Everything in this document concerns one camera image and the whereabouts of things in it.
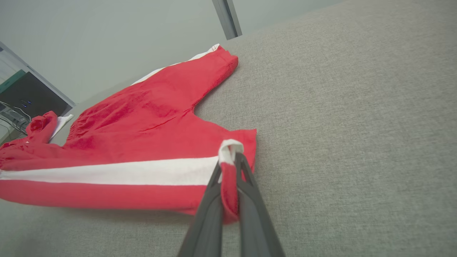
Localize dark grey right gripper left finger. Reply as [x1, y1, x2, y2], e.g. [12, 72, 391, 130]
[177, 159, 224, 257]

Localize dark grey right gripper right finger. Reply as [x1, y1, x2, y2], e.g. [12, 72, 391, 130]
[234, 152, 286, 257]

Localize red shorts with white stripe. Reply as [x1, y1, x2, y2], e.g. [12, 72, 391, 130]
[0, 45, 257, 225]

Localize red jersey with number 23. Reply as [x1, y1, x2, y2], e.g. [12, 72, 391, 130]
[0, 111, 58, 148]

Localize white garment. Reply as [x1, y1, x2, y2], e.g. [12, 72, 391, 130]
[50, 114, 74, 140]

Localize black computer case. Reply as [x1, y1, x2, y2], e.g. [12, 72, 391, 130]
[0, 71, 69, 120]

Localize grey vertical partition post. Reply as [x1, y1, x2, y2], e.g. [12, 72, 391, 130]
[212, 0, 242, 40]

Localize grey cable bundle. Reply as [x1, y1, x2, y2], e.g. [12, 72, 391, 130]
[0, 102, 32, 135]

